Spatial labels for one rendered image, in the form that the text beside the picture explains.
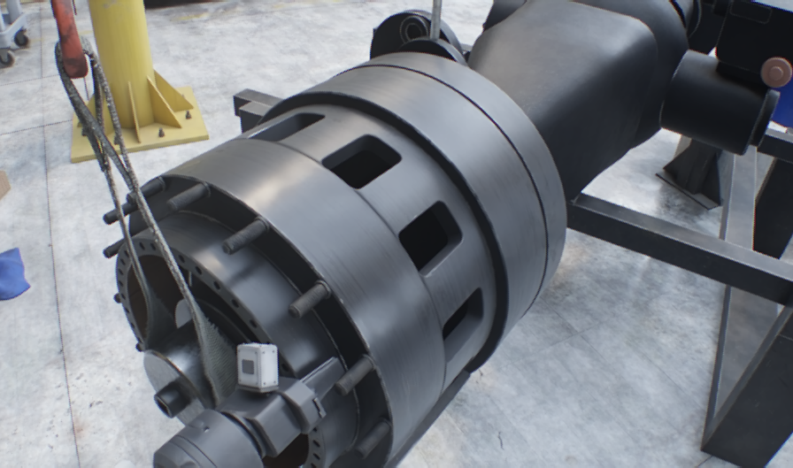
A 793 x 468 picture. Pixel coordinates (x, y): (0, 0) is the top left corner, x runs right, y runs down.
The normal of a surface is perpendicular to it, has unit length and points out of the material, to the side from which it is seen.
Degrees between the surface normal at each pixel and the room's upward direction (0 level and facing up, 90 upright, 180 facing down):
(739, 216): 0
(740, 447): 90
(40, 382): 0
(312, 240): 27
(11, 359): 0
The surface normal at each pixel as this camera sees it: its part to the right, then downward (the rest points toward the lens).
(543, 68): -0.22, -0.50
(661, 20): 0.39, -0.14
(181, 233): -0.07, -0.84
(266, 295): 0.46, -0.50
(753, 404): -0.49, 0.50
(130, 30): 0.68, 0.47
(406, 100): 0.19, -0.72
